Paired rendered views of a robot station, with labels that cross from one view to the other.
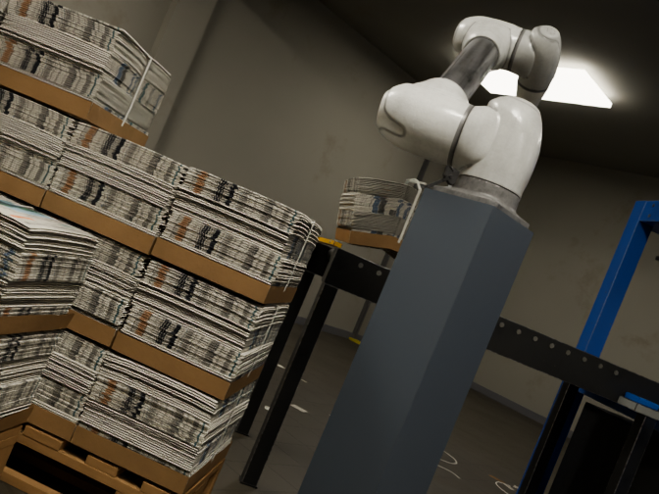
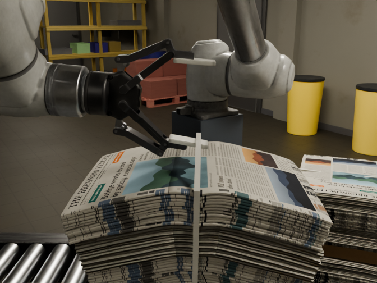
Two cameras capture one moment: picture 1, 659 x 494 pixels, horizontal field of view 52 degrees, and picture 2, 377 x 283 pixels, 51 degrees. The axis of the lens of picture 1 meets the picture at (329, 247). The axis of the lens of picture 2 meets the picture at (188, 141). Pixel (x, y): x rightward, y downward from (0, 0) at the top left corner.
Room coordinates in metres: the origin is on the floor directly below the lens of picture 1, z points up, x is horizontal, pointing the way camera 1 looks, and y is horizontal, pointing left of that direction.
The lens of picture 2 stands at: (3.10, -0.06, 1.33)
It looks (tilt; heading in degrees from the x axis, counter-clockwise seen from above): 17 degrees down; 192
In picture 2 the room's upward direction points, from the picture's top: straight up
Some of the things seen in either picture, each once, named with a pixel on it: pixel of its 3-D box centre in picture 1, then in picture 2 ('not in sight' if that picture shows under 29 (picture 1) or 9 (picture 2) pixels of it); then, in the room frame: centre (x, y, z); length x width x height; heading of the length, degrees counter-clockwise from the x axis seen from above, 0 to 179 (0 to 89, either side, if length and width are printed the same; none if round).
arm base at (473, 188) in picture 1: (487, 202); (202, 106); (1.62, -0.31, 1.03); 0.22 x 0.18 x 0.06; 135
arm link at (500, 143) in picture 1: (501, 143); (210, 69); (1.61, -0.28, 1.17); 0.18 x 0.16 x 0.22; 76
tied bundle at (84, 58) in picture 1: (84, 77); not in sight; (1.79, 0.77, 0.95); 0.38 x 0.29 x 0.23; 174
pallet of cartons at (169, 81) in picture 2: not in sight; (164, 80); (-3.73, -1.90, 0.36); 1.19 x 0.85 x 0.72; 135
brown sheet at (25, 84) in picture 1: (72, 109); not in sight; (1.79, 0.76, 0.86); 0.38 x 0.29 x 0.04; 174
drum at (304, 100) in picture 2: not in sight; (303, 105); (-2.01, 0.37, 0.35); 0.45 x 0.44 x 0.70; 135
